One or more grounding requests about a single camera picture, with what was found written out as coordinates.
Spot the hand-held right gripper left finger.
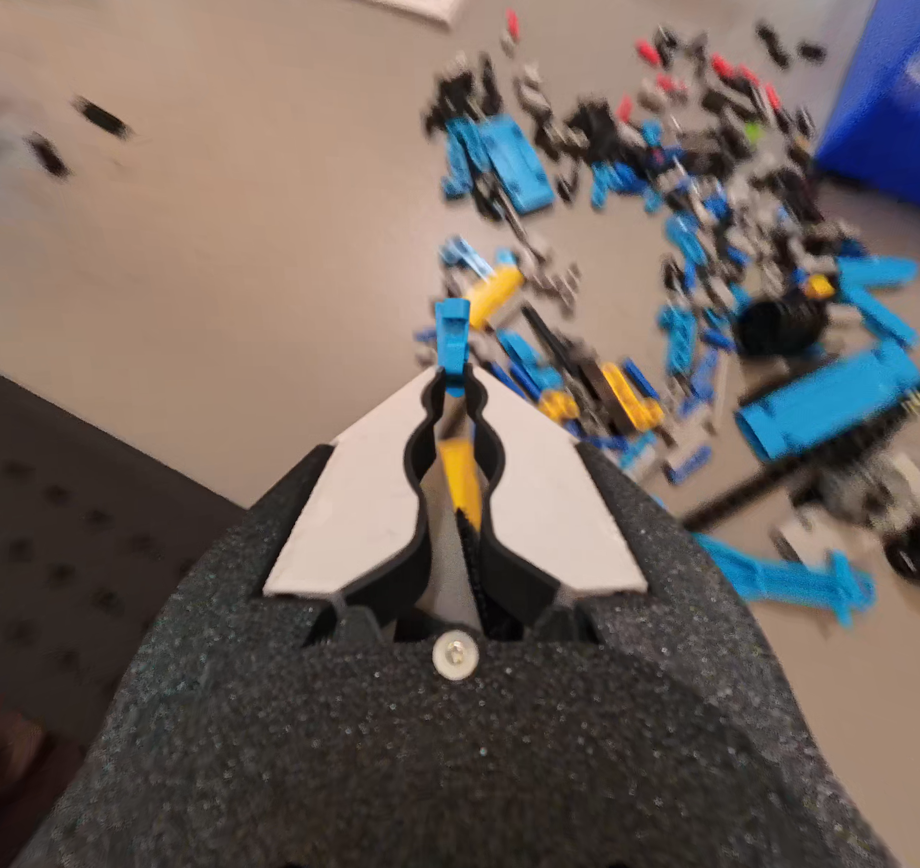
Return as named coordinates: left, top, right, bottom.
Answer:
left=262, top=367, right=441, bottom=628

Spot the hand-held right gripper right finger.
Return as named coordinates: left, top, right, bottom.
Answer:
left=463, top=365, right=650, bottom=639

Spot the small blue panel piece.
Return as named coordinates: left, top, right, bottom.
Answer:
left=434, top=298, right=472, bottom=399

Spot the pile of small building pieces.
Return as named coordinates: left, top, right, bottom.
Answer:
left=413, top=9, right=920, bottom=582

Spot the thin black building piece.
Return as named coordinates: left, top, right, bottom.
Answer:
left=23, top=131, right=73, bottom=181

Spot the long black holed beam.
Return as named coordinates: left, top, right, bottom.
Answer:
left=681, top=408, right=920, bottom=533

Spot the blue openwork blade piece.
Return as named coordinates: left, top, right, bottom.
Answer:
left=691, top=532, right=879, bottom=630

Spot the black perforated pad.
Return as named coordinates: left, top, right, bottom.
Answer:
left=0, top=374, right=253, bottom=776

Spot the long blue panel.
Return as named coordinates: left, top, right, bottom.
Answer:
left=733, top=342, right=920, bottom=464

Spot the grey gear wheel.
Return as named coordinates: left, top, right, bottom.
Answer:
left=816, top=460, right=908, bottom=524

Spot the black dome piece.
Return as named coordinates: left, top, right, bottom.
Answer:
left=736, top=292, right=832, bottom=360

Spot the small black building piece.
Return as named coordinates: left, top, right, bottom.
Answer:
left=72, top=95, right=135, bottom=142

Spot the blue plastic bin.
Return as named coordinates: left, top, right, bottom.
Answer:
left=814, top=0, right=920, bottom=202

